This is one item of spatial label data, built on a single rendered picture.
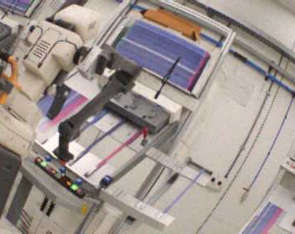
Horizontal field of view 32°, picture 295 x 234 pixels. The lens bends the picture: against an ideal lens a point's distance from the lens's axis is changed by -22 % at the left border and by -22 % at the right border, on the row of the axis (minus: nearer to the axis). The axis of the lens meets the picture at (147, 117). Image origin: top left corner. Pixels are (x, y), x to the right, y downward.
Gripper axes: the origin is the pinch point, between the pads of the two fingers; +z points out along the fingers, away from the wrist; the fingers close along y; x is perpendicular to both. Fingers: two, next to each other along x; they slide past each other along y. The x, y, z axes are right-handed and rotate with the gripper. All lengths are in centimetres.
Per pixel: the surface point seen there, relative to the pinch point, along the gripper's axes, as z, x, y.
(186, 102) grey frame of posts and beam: -5, -80, -19
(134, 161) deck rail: 3.3, -33.0, -20.7
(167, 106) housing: -4, -71, -12
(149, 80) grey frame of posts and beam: -5, -80, 5
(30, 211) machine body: 56, 10, 24
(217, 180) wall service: 115, -162, -26
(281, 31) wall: 12, -278, -20
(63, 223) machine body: 49.8, 3.4, -0.6
